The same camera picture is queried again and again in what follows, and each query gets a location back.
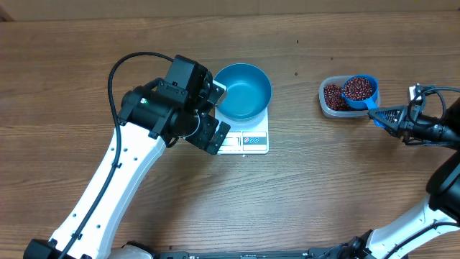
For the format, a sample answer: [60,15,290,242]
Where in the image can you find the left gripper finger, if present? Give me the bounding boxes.
[206,122,231,155]
[208,83,227,106]

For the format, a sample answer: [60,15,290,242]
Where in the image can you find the blue plastic scoop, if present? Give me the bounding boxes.
[341,84,377,111]

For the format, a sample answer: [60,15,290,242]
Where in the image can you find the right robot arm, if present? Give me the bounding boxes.
[333,101,459,259]

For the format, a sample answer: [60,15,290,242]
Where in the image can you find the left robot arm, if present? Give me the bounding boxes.
[24,54,230,258]

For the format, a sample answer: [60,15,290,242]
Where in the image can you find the teal bowl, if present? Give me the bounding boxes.
[214,63,272,121]

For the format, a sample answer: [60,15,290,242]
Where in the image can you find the white digital kitchen scale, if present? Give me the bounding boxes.
[215,108,270,155]

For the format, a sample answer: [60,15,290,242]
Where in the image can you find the red beans in scoop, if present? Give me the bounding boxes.
[342,76,374,101]

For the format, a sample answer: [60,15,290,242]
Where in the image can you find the clear plastic container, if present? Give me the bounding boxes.
[318,75,381,119]

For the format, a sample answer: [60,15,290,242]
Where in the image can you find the left black cable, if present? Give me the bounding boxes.
[57,51,175,259]

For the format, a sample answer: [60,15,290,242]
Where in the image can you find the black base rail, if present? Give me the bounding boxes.
[121,240,360,259]

